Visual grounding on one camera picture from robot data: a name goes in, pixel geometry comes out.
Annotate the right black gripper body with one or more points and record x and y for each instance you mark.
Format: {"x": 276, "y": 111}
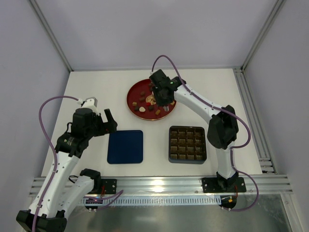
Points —
{"x": 163, "y": 97}

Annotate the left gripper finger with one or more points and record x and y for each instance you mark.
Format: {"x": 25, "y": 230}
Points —
{"x": 109, "y": 116}
{"x": 112, "y": 127}

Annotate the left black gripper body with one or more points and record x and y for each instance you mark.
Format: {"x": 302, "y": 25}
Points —
{"x": 102, "y": 124}

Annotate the metal tweezers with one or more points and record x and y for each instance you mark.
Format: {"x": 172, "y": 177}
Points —
{"x": 166, "y": 108}

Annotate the dark brown chocolate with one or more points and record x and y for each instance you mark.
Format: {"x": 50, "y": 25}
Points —
{"x": 150, "y": 108}

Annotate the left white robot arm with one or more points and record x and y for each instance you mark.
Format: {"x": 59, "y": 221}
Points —
{"x": 52, "y": 207}

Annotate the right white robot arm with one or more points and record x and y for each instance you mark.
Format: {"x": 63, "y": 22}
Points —
{"x": 222, "y": 125}

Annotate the white heart chocolate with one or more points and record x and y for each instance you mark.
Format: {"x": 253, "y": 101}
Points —
{"x": 142, "y": 109}

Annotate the blue tin chocolate box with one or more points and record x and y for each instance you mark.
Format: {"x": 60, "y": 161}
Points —
{"x": 187, "y": 145}

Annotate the blue tin lid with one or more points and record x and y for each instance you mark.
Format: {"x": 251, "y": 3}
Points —
{"x": 125, "y": 147}

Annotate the red round plate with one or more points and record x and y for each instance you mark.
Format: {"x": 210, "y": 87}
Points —
{"x": 133, "y": 95}

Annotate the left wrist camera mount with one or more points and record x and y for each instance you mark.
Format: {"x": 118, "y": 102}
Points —
{"x": 90, "y": 103}

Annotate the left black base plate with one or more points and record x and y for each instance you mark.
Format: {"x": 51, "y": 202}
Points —
{"x": 108, "y": 186}

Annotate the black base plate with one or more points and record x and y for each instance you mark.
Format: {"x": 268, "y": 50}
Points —
{"x": 108, "y": 186}
{"x": 210, "y": 184}

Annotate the slotted cable duct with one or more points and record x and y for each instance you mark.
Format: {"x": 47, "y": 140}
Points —
{"x": 161, "y": 200}

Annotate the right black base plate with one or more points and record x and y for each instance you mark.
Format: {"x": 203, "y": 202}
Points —
{"x": 210, "y": 184}

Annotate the right aluminium frame rail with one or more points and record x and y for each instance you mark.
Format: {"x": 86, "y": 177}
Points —
{"x": 258, "y": 135}

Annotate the aluminium front rail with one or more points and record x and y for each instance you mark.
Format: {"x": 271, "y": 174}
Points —
{"x": 267, "y": 184}

